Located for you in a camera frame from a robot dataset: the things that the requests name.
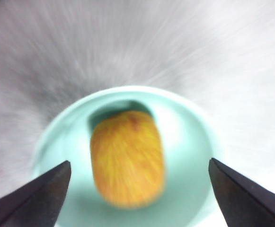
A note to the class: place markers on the yellow-brown kiwi fruit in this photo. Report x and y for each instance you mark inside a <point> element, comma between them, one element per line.
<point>127,160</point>

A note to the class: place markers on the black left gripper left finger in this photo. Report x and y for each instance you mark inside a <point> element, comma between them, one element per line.
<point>28,203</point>

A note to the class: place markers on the teal ribbed bowl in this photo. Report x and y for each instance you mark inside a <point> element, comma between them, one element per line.
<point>189,142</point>

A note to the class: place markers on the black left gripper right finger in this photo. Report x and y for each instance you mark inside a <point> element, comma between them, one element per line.
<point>246,203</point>

